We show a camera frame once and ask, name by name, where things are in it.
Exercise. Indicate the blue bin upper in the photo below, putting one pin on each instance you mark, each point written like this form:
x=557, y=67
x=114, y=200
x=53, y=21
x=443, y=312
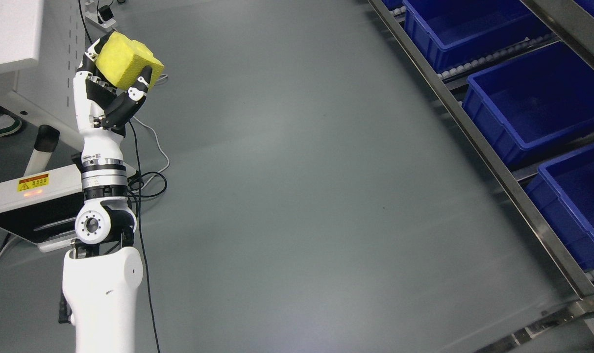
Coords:
x=450, y=33

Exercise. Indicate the blue bin lower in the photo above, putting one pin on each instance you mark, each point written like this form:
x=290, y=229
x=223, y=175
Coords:
x=563, y=192

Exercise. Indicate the white black machine base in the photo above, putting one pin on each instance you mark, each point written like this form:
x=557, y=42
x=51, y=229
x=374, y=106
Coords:
x=83, y=200

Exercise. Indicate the blue bin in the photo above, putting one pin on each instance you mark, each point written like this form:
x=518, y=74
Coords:
x=529, y=107
x=563, y=192
x=450, y=33

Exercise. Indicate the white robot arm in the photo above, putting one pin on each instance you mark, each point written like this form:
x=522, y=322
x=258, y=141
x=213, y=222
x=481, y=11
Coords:
x=103, y=270

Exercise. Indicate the blue bin middle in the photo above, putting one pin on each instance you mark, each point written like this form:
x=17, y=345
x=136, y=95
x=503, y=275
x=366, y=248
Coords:
x=529, y=107

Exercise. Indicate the white desk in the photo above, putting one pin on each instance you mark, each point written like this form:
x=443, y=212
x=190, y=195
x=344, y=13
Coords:
x=41, y=44

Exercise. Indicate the yellow foam block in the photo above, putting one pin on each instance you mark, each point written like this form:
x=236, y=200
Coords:
x=121, y=60

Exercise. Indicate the metal roller shelf rack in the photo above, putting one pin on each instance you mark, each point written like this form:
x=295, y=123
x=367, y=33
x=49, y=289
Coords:
x=583, y=306

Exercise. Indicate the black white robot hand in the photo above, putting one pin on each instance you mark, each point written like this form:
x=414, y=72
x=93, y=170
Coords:
x=100, y=105

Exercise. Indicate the power strip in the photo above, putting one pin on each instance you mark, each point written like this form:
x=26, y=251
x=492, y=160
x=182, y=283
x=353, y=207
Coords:
x=99, y=12

